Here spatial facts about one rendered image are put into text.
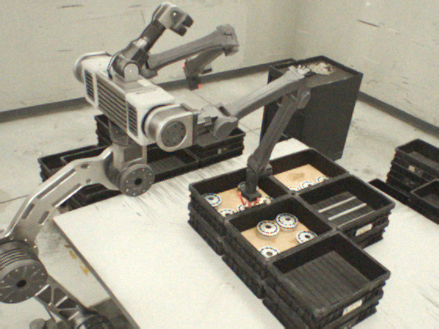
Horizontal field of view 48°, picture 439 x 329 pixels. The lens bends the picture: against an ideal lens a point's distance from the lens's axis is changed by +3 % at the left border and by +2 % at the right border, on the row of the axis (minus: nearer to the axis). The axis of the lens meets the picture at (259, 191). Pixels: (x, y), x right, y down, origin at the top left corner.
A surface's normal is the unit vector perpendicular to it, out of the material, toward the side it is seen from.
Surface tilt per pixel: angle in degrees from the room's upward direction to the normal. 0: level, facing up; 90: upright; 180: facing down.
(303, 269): 0
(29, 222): 90
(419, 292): 0
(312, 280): 0
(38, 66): 90
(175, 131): 90
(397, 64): 90
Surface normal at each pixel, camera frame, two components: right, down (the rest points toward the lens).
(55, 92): 0.65, 0.49
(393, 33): -0.75, 0.30
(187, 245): 0.12, -0.82
